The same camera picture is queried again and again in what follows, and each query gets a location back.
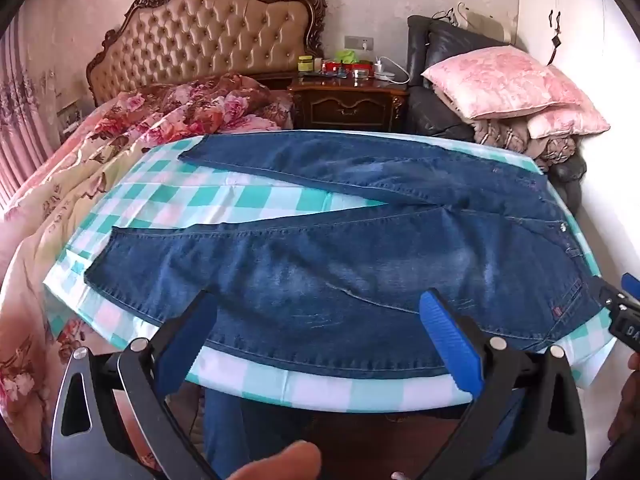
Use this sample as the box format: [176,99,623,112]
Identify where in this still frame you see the dark wooden nightstand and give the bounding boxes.
[287,72,411,134]

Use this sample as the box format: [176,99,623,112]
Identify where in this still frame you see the person's right leg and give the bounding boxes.
[487,400,528,466]

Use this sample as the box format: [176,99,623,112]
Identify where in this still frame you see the red floral quilt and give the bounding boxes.
[112,73,296,135]

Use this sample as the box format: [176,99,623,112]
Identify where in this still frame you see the cream floral bedspread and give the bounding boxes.
[0,94,211,463]

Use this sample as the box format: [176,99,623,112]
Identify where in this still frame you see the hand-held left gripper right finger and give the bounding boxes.
[419,287,588,480]

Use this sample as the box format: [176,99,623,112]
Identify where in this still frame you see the green white checkered tablecloth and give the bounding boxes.
[42,129,618,413]

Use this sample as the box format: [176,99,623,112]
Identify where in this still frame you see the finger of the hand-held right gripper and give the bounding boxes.
[590,276,628,312]
[621,272,640,306]

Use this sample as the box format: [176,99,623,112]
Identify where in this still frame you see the black leather cushion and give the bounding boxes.
[425,22,507,77]

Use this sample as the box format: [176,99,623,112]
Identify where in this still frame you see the person's left hand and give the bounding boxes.
[220,440,323,480]

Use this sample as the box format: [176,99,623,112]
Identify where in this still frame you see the person's right hand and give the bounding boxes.
[609,374,640,448]

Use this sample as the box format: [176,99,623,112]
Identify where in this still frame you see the black leather armchair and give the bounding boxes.
[406,15,587,213]

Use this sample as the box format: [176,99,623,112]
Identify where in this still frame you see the pink curtain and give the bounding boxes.
[0,12,58,211]

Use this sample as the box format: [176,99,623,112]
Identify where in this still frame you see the beige plaid blanket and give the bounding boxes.
[472,117,577,167]

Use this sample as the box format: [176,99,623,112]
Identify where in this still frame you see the small pink floral pillow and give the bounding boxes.
[526,104,612,140]

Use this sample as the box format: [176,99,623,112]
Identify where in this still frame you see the black hanging ornament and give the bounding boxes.
[547,9,565,63]

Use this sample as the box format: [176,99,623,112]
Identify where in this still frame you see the blue denim pants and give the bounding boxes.
[84,130,603,380]

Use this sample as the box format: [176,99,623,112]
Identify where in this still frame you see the white charger with cable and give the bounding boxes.
[374,55,411,84]

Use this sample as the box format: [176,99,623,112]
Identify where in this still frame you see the person's left leg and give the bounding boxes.
[202,389,306,480]

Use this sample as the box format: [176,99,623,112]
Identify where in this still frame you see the large pink floral pillow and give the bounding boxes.
[421,46,587,121]

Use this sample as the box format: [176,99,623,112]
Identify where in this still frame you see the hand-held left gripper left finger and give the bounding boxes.
[50,289,221,480]

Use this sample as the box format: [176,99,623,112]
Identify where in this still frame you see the person's leg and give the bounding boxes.
[487,400,528,466]
[202,389,306,480]

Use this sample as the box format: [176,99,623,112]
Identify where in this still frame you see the tufted leather carved headboard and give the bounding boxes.
[85,0,328,108]

